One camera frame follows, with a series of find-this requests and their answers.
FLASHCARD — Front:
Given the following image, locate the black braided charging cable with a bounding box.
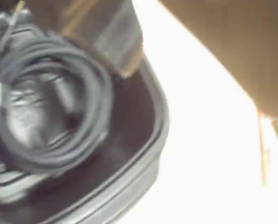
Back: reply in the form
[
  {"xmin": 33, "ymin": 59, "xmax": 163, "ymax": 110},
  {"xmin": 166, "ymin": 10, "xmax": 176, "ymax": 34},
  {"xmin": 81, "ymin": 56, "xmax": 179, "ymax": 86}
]
[{"xmin": 0, "ymin": 29, "xmax": 115, "ymax": 175}]

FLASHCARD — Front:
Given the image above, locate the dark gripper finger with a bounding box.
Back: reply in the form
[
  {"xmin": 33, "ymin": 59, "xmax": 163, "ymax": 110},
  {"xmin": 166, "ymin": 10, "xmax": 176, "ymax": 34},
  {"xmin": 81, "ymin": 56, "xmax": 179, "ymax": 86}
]
[
  {"xmin": 24, "ymin": 0, "xmax": 144, "ymax": 78},
  {"xmin": 157, "ymin": 0, "xmax": 278, "ymax": 119}
]

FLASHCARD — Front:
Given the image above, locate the black bowl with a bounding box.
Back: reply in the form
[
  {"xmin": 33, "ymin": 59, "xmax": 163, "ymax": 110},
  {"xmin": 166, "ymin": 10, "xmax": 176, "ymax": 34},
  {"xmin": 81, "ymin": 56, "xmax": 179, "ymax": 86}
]
[{"xmin": 0, "ymin": 7, "xmax": 171, "ymax": 224}]

